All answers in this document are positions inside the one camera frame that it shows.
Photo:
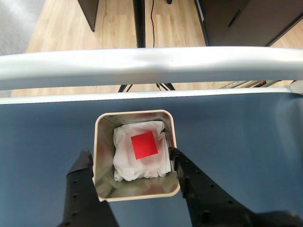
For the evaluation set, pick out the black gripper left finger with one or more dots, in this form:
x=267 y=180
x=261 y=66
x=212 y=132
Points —
x=80 y=194

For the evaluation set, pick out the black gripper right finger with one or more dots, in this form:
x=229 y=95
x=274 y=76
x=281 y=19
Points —
x=208 y=201

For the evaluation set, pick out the red cube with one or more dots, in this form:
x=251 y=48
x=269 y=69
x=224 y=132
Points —
x=144 y=145

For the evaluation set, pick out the beige square box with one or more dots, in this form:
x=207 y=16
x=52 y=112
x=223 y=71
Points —
x=104 y=146

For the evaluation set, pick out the white crumpled tissue paper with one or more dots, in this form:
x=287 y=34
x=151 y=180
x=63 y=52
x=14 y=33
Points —
x=127 y=163

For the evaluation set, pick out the dark blue table mat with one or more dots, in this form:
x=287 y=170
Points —
x=236 y=132

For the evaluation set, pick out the grey power strip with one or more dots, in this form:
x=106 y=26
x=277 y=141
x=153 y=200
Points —
x=248 y=84

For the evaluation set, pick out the dark narrow furniture panel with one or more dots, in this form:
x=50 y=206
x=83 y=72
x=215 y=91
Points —
x=88 y=14

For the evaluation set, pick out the black tripod stand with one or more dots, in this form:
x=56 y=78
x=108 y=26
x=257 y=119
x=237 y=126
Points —
x=139 y=23

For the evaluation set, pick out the dark desk cabinet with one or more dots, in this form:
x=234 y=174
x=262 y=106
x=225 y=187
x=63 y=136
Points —
x=248 y=21

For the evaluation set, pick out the white metal table frame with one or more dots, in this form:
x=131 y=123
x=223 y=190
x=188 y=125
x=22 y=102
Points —
x=94 y=66

